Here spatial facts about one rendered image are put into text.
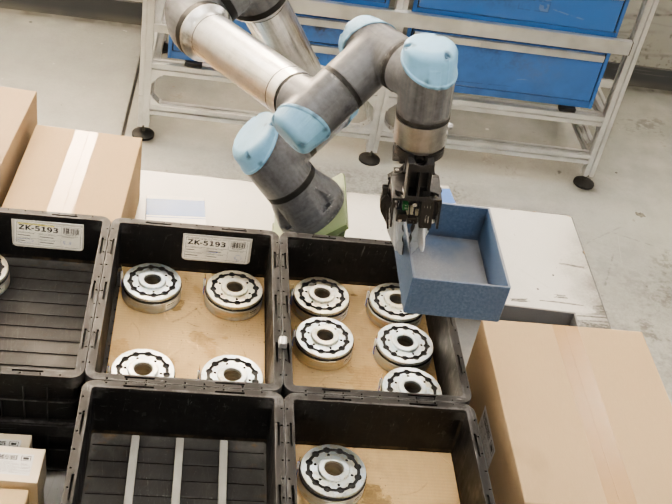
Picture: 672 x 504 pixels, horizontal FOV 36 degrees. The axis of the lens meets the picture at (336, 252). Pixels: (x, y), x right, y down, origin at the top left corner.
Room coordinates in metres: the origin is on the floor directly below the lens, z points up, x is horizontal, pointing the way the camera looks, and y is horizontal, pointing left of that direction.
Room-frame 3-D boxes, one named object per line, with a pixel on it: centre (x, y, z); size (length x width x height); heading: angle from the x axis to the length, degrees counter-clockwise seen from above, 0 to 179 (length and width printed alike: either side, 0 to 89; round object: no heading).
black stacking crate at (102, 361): (1.28, 0.22, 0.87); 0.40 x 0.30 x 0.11; 10
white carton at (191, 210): (1.63, 0.33, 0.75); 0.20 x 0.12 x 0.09; 15
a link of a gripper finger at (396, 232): (1.25, -0.09, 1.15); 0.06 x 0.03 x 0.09; 7
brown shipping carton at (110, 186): (1.65, 0.54, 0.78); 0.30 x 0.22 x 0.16; 7
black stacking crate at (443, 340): (1.33, -0.07, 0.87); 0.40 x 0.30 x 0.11; 10
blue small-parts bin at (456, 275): (1.29, -0.17, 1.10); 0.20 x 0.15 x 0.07; 10
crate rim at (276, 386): (1.28, 0.22, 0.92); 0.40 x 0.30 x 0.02; 10
